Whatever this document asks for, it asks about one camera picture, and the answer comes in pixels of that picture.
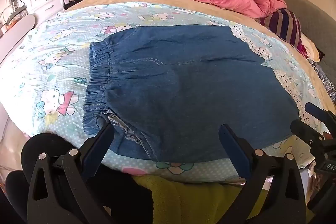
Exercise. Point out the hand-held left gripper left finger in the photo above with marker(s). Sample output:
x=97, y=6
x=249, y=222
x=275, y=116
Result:
x=96, y=146

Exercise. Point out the cartoon printed blanket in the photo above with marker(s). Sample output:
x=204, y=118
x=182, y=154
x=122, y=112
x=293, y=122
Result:
x=52, y=69

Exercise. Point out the striped cloth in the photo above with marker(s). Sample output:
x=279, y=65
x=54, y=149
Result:
x=284, y=24

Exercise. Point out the blue denim pants lace hem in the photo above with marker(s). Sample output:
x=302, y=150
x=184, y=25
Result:
x=183, y=95

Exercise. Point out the grey headboard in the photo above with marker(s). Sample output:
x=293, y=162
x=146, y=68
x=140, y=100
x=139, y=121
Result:
x=312, y=11

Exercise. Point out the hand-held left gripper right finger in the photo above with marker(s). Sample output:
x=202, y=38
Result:
x=236, y=150

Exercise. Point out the cream cloth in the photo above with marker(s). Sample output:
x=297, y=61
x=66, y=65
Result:
x=311, y=47

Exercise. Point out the pale bed end board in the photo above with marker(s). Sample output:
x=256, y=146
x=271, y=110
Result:
x=18, y=27

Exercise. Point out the person's black pants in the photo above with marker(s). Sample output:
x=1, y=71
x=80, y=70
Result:
x=126, y=200

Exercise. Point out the dark patterned cloth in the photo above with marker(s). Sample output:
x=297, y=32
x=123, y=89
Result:
x=325, y=79

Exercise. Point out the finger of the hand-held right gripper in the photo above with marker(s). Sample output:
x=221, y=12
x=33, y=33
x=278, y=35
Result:
x=304, y=129
x=313, y=109

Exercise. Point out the person's yellow-green top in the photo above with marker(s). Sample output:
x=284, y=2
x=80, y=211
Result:
x=189, y=203

